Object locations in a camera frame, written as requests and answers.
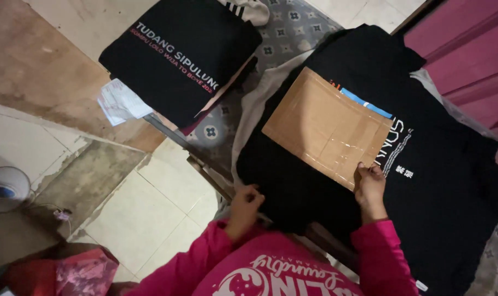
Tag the folded black lettered t-shirt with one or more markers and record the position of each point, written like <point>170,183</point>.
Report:
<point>179,57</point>

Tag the grey patterned tablecloth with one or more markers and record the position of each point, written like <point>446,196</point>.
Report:
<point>294,28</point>

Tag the person's left fingers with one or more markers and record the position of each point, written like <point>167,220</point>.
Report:
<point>255,196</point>

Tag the beige garment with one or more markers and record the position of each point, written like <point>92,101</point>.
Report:
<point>253,111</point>

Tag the white electric fan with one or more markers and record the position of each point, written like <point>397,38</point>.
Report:
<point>2,181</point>

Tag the pink panelled door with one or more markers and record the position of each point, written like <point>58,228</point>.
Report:
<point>466,57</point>

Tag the white paper receipts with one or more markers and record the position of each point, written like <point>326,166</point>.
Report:
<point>119,102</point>

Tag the person's right hand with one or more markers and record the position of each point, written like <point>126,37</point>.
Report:
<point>370,193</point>

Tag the person's left hand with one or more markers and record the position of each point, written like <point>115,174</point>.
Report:
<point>243,211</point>

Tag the red pink cloth heap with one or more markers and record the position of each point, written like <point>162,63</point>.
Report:
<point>68,273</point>

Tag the brown cardboard folding board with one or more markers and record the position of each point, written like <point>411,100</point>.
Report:
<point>327,127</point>

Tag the black printed t-shirt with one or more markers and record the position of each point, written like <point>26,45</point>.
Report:
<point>429,172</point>

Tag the person's pink printed shirt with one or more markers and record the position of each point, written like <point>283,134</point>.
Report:
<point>273,269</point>

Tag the cream striped garment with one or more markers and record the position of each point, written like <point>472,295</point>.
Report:
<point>249,10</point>

